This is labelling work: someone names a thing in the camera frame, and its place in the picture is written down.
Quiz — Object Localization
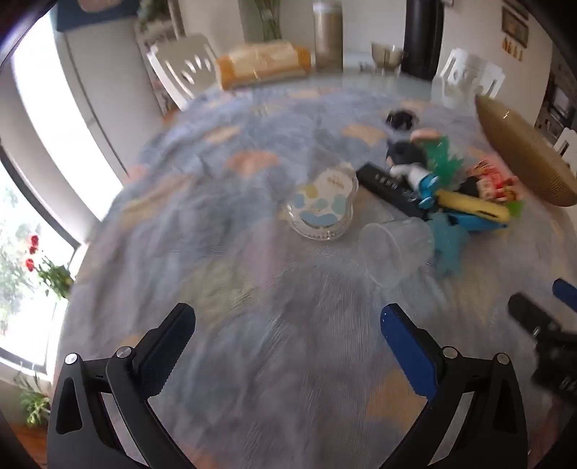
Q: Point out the red and white toy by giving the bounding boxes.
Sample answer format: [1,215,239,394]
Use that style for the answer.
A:
[465,158,519,201]

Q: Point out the clear plastic cup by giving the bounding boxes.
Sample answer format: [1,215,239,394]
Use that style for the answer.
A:
[358,218,436,288]

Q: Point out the small black round object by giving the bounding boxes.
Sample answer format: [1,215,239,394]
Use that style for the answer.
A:
[386,108,416,130]

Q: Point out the blue painting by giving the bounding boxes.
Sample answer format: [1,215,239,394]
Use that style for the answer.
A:
[54,0,140,32]

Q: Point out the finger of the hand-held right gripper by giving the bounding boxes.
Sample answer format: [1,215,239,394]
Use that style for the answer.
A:
[507,293,565,346]
[552,278,577,313]

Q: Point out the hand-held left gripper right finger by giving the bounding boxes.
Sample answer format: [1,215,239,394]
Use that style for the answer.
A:
[380,303,529,469]

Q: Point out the green potted plant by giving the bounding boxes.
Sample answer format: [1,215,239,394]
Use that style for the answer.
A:
[13,370,52,429]

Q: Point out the small black toy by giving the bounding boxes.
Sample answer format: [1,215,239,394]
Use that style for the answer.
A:
[455,176,483,197]

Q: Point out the black remote control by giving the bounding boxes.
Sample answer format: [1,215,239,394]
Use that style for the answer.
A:
[355,162,429,222]

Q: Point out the blue toy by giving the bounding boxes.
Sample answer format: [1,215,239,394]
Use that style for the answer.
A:
[444,212,508,233]

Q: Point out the woven tan bowl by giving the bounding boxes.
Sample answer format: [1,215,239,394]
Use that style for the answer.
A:
[475,95,577,208]

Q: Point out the black cylinder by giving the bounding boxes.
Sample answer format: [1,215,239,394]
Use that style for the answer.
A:
[402,0,447,82]

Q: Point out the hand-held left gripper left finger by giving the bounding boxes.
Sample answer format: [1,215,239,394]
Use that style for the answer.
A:
[46,303,197,469]

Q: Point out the framed wall picture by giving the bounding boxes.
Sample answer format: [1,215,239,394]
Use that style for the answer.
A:
[501,6,530,48]

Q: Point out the white shelf with plants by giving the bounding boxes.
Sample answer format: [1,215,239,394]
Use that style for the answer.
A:
[133,0,185,113]

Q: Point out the clear container with blue lid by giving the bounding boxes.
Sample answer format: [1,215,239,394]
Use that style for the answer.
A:
[283,163,360,242]

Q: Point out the dark cabinet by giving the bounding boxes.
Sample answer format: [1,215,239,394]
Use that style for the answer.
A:
[534,67,577,141]

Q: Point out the bread loaf in bag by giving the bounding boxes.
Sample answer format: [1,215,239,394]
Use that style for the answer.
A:
[215,40,313,90]

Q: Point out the green translucent toy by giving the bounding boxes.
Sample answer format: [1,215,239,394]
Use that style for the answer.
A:
[410,127,465,190]

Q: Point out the white chair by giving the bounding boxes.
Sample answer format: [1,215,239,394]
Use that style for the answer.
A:
[146,34,221,111]
[430,47,506,109]
[552,126,577,158]

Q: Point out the red flower plant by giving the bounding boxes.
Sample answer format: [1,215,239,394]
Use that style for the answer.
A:
[25,234,75,298]

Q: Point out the small wall ornaments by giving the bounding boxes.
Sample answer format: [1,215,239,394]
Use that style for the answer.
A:
[500,38,524,61]

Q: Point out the teal toy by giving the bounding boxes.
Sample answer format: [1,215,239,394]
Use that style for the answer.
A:
[426,214,472,276]

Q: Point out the yellow toy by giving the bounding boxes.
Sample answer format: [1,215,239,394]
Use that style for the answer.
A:
[435,189,510,226]

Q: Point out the blue patterned tablecloth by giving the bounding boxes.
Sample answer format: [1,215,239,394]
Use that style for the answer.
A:
[58,74,577,469]

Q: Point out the glass goblet bowl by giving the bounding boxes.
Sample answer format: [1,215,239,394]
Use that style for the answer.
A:
[370,42,406,75]

